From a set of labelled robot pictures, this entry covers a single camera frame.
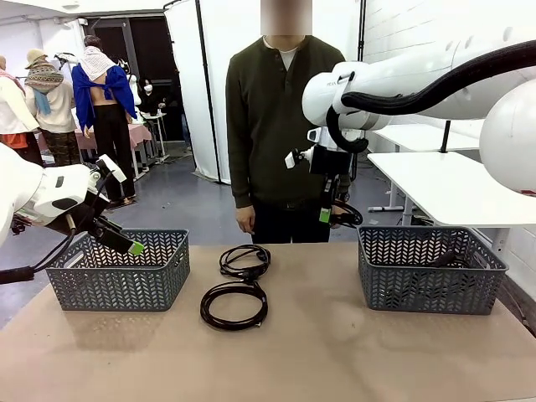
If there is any person's right forearm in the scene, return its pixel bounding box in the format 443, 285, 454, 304
228, 137, 257, 209

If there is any white backdrop curtain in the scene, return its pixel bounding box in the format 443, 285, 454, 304
163, 0, 365, 185

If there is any large white table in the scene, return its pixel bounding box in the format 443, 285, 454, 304
367, 150, 536, 252

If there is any table with pink cloth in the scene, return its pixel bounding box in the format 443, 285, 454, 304
37, 123, 152, 177

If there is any person's right hand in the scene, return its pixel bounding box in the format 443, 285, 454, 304
235, 204, 256, 235

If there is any person in green sweater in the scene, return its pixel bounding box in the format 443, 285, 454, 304
225, 0, 357, 245

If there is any thin black power cable coil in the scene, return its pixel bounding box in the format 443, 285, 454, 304
328, 200, 364, 229
199, 280, 269, 330

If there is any long white table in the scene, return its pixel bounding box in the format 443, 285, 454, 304
371, 123, 482, 154

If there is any grey plastic lattice basket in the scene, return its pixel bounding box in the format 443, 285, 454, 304
357, 225, 510, 316
44, 228, 190, 313

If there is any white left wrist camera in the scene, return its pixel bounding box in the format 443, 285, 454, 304
96, 153, 128, 184

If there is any black cable with bulky plug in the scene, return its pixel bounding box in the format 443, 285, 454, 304
219, 245, 272, 286

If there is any small white desk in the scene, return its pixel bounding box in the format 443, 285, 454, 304
140, 111, 171, 165

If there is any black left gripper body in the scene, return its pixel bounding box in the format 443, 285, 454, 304
49, 209, 123, 245

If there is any mannequin in white jacket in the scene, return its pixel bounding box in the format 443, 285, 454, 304
0, 54, 43, 167

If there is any mannequin with blue cloth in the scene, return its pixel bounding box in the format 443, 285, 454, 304
70, 35, 139, 206

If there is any black stand pole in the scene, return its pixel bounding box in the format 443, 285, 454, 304
356, 0, 368, 64
194, 0, 223, 185

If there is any white black humanoid figure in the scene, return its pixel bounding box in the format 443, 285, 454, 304
116, 58, 139, 108

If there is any masked person in black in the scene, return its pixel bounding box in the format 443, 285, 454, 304
137, 77, 168, 116

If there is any black right arm cable sleeve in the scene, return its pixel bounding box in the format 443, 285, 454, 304
325, 39, 536, 154

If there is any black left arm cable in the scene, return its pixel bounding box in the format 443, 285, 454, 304
0, 169, 118, 286

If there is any black Schuko plug power cable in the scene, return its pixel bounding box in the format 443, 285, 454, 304
429, 250, 474, 269

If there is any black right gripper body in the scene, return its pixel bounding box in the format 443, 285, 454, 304
308, 144, 351, 176

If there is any mannequin with hat and shawl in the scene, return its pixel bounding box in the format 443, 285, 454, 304
23, 48, 81, 167

